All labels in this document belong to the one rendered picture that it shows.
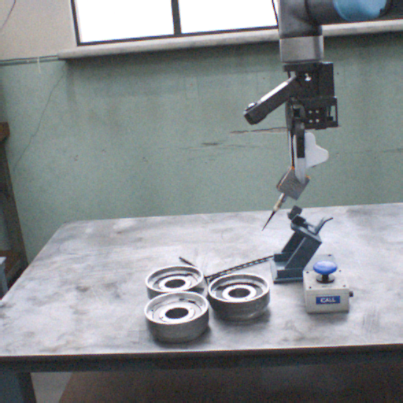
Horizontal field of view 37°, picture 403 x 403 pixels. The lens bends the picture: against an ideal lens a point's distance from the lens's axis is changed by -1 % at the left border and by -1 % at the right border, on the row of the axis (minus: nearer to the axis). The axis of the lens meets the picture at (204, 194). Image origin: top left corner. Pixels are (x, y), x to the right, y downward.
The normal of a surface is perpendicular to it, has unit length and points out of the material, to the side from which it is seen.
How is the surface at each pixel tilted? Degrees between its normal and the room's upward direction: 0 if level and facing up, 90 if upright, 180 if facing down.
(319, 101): 84
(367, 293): 0
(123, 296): 0
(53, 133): 90
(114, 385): 0
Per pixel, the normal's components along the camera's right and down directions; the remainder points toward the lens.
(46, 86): -0.08, 0.32
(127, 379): -0.09, -0.94
